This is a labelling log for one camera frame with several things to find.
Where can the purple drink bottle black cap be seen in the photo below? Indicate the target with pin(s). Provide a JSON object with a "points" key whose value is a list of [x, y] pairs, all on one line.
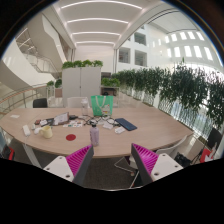
{"points": [[94, 136]]}

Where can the white plastic packet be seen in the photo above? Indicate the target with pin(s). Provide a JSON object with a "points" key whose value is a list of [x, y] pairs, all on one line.
{"points": [[119, 130]]}

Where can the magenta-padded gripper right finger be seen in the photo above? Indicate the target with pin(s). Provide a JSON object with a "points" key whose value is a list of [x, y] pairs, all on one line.
{"points": [[165, 166]]}

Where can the row of hanging green plants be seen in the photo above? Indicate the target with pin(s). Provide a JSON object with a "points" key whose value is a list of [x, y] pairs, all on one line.
{"points": [[186, 90]]}

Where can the white cabinet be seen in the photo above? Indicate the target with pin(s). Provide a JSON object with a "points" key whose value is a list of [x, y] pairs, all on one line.
{"points": [[81, 82]]}

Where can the white chair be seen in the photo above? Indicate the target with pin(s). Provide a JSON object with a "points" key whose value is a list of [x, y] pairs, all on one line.
{"points": [[171, 150]]}

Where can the white sheet of paper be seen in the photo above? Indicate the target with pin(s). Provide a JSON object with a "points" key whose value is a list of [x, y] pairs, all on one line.
{"points": [[14, 116]]}

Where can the small potted plants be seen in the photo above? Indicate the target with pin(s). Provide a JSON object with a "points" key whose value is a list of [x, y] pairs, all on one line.
{"points": [[54, 83]]}

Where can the green plants atop cabinet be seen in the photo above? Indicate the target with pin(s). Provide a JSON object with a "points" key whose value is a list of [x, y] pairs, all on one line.
{"points": [[82, 63]]}

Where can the ceiling light strips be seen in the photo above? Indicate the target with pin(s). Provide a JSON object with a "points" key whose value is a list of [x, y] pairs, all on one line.
{"points": [[97, 20]]}

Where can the green tote bag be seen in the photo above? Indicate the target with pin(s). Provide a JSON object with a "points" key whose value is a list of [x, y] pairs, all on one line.
{"points": [[101, 106]]}

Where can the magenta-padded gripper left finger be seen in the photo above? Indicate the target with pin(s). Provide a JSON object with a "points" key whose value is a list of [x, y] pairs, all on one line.
{"points": [[56, 166]]}

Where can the glass balustrade with wooden rail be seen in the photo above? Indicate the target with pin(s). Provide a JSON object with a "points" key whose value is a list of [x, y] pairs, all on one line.
{"points": [[20, 98]]}

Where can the white power strip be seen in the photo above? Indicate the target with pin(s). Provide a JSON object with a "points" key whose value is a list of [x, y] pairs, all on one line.
{"points": [[26, 130]]}

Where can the dark blue flat keyboard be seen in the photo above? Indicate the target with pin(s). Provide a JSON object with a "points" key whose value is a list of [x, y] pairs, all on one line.
{"points": [[126, 124]]}

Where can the low green planter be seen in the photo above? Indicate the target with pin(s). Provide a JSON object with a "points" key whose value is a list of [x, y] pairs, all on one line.
{"points": [[110, 82]]}

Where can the clear shaker bottle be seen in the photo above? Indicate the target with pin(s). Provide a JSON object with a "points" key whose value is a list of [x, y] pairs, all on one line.
{"points": [[84, 107]]}

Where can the printed booklet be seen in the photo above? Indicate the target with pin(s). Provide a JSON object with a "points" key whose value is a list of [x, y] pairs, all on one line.
{"points": [[61, 118]]}

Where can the pale yellow mug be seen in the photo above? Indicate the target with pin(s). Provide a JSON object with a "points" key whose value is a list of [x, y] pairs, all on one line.
{"points": [[47, 132]]}

